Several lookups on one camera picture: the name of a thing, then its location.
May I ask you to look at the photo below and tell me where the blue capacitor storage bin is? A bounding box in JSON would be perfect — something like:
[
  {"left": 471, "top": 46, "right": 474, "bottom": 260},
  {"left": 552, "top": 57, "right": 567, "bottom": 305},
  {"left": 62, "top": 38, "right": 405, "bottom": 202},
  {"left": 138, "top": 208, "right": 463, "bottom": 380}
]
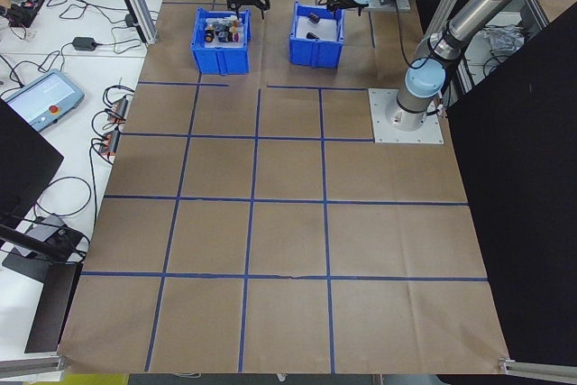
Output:
[{"left": 288, "top": 0, "right": 346, "bottom": 69}]

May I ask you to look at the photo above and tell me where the blue push-button storage bin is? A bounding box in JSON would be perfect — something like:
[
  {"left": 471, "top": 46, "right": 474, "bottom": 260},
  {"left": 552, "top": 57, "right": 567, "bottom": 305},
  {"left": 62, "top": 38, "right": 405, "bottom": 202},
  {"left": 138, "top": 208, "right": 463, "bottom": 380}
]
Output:
[{"left": 192, "top": 6, "right": 252, "bottom": 76}]

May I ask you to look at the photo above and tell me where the silver orange usb converter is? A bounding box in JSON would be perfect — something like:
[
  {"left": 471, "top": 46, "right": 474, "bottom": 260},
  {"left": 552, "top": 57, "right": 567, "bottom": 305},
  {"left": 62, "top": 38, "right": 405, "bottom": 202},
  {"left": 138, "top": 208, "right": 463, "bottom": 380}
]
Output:
[
  {"left": 104, "top": 95, "right": 133, "bottom": 124},
  {"left": 96, "top": 129, "right": 122, "bottom": 161}
]

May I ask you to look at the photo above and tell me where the black electronics board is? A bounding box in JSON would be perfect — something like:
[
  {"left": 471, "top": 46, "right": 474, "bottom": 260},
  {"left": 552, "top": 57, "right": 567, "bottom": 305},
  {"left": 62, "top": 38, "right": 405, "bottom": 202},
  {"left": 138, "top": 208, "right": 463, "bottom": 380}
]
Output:
[{"left": 6, "top": 0, "right": 46, "bottom": 28}]

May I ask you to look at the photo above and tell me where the grey blue teach pendant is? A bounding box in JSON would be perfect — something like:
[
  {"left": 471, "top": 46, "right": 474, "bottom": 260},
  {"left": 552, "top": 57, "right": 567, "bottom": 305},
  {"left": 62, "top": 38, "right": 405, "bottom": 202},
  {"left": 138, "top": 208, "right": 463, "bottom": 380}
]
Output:
[{"left": 2, "top": 68, "right": 86, "bottom": 133}]

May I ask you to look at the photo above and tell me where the black flat panel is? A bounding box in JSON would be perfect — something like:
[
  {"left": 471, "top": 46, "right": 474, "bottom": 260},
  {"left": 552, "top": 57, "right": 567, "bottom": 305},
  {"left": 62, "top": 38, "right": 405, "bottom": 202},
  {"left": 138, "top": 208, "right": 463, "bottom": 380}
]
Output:
[{"left": 0, "top": 98, "right": 65, "bottom": 224}]

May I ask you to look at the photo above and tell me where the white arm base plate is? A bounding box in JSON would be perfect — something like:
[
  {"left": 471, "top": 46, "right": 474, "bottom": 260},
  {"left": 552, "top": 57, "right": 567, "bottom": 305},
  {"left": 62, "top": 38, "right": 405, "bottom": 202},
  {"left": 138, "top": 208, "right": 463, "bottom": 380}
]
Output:
[
  {"left": 368, "top": 87, "right": 445, "bottom": 145},
  {"left": 363, "top": 0, "right": 412, "bottom": 14}
]

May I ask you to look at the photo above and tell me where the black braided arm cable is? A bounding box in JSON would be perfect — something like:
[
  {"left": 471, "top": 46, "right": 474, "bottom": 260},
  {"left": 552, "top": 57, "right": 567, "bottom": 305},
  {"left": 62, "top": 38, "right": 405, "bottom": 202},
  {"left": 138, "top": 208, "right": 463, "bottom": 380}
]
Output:
[{"left": 395, "top": 8, "right": 418, "bottom": 69}]

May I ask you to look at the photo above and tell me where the black frame cover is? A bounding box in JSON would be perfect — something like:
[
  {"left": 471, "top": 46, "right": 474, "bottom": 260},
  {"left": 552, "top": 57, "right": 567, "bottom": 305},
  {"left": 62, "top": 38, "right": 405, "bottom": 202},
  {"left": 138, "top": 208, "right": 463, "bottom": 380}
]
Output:
[{"left": 439, "top": 5, "right": 577, "bottom": 385}]

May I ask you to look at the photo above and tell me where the black looped cable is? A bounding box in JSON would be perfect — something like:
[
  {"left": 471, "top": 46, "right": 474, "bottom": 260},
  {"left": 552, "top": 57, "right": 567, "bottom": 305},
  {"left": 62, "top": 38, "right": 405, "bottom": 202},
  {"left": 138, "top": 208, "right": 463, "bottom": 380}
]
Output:
[{"left": 33, "top": 175, "right": 95, "bottom": 220}]

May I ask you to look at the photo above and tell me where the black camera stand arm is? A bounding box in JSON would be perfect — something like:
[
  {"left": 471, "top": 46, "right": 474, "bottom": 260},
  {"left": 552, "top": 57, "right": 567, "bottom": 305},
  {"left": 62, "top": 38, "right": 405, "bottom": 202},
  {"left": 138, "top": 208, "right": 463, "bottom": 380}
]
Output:
[{"left": 0, "top": 215, "right": 91, "bottom": 265}]

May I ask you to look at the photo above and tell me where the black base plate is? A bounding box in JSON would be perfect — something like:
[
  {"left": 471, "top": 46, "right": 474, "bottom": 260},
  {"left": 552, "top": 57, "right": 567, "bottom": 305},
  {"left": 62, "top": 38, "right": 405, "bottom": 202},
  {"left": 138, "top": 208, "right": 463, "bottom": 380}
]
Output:
[{"left": 2, "top": 249, "right": 83, "bottom": 354}]

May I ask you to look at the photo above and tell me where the aluminium table edge rail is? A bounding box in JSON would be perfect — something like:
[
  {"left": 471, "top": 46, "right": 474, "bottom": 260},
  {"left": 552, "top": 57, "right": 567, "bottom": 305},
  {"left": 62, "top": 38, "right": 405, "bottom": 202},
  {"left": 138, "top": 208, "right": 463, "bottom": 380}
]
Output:
[
  {"left": 498, "top": 356, "right": 577, "bottom": 376},
  {"left": 0, "top": 354, "right": 68, "bottom": 371}
]

